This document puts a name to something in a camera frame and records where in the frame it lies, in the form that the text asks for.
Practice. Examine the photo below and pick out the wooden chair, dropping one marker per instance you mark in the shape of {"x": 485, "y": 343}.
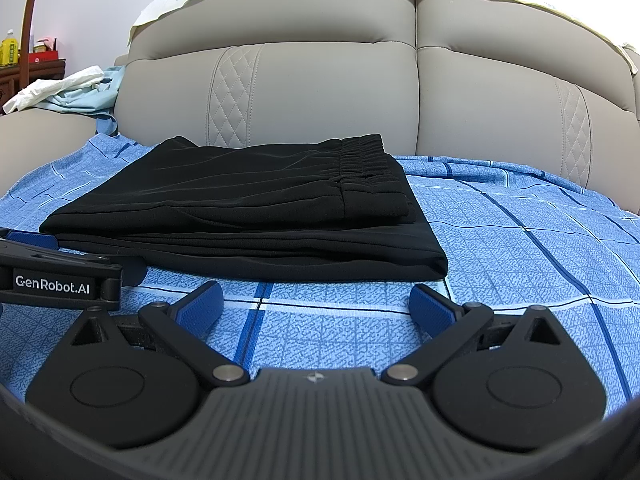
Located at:
{"x": 27, "y": 15}

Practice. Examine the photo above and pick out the black pants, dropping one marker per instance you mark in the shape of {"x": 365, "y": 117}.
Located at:
{"x": 240, "y": 210}

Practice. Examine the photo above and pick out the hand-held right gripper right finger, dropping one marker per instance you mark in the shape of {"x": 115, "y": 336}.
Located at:
{"x": 430, "y": 305}

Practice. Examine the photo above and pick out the grey leather sofa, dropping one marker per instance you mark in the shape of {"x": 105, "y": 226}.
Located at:
{"x": 350, "y": 80}

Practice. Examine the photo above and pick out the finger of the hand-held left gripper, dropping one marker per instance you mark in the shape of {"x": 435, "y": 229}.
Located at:
{"x": 30, "y": 238}

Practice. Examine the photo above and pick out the wooden cabinet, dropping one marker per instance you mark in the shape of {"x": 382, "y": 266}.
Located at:
{"x": 7, "y": 82}

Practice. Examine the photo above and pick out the light blue garment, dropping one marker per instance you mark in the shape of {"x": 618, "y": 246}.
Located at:
{"x": 85, "y": 97}

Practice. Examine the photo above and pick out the red box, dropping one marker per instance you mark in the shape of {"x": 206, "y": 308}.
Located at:
{"x": 44, "y": 55}

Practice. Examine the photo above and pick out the yellow bottle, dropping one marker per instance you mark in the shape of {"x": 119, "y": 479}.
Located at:
{"x": 9, "y": 49}

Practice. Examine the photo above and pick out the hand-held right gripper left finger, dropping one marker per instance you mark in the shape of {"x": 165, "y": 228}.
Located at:
{"x": 199, "y": 306}

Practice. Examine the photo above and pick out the white crumpled cloth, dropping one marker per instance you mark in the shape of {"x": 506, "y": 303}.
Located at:
{"x": 50, "y": 87}

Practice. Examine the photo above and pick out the blue checked blanket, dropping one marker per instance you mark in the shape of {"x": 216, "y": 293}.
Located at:
{"x": 500, "y": 250}

